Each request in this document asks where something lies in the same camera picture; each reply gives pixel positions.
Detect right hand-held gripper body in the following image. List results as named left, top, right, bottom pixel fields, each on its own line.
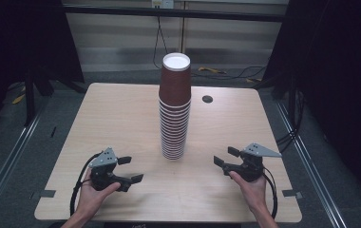
left=230, top=142, right=283, bottom=183

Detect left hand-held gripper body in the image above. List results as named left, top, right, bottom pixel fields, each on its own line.
left=88, top=146, right=123, bottom=192

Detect stack of brown paper cups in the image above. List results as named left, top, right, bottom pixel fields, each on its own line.
left=158, top=52, right=192, bottom=161

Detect person's right hand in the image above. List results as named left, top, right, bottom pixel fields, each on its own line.
left=228, top=170, right=268, bottom=214

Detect person's left hand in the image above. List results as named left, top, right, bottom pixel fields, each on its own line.
left=75, top=169, right=122, bottom=219

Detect grey tape piece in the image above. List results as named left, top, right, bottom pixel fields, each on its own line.
left=281, top=188, right=304, bottom=200
left=39, top=189, right=57, bottom=199

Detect black metal stand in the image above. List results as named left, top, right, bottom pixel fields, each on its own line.
left=23, top=67, right=87, bottom=127

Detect yellow floor tape piece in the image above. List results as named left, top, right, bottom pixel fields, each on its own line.
left=11, top=85, right=27, bottom=105

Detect black curtain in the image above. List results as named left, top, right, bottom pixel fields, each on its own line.
left=0, top=0, right=86, bottom=141
left=262, top=0, right=361, bottom=207

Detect black horizontal bar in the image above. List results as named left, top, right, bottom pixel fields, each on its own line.
left=62, top=4, right=286, bottom=23

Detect black cable bundle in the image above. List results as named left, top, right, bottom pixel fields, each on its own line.
left=276, top=91, right=306, bottom=153

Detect metal floor rail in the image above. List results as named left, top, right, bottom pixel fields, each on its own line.
left=275, top=101, right=348, bottom=228
left=0, top=108, right=44, bottom=219

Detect black floor cables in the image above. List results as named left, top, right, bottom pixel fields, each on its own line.
left=191, top=65, right=268, bottom=84

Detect black hanging cable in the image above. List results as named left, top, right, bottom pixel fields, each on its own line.
left=152, top=15, right=170, bottom=70

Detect white wall power outlet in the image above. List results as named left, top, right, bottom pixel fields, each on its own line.
left=150, top=0, right=175, bottom=10

